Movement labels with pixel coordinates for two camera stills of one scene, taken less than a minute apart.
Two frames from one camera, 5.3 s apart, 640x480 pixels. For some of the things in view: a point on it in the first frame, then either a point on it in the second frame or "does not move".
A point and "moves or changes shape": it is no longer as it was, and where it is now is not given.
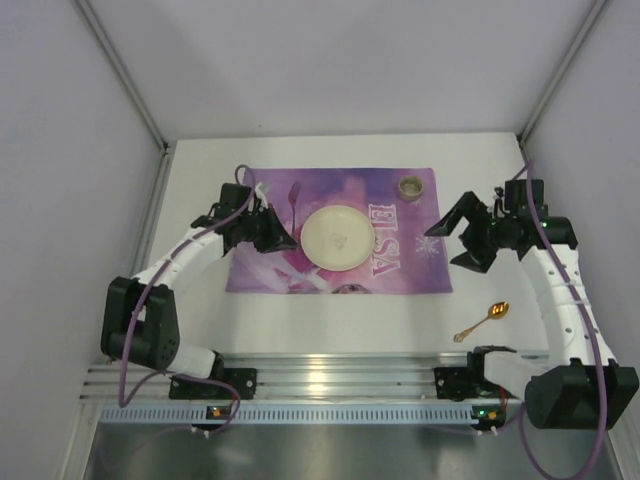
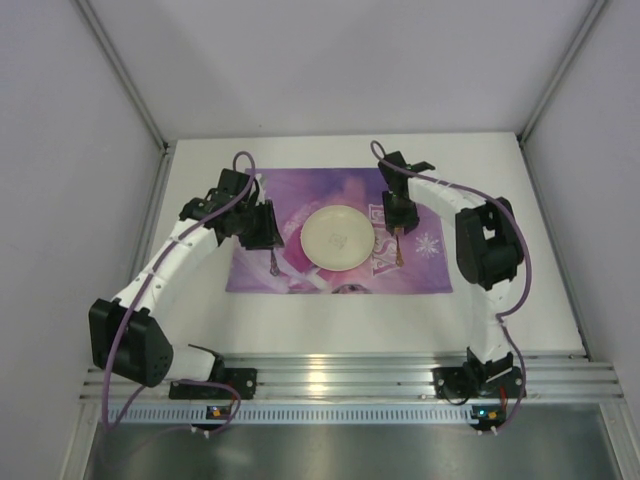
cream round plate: x=337 y=238 does not move
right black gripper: x=478 y=235 → x=400 y=221
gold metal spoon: x=497 y=311 moves or changes shape
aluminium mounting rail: x=300 y=376 does not move
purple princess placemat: x=398 y=201 does not move
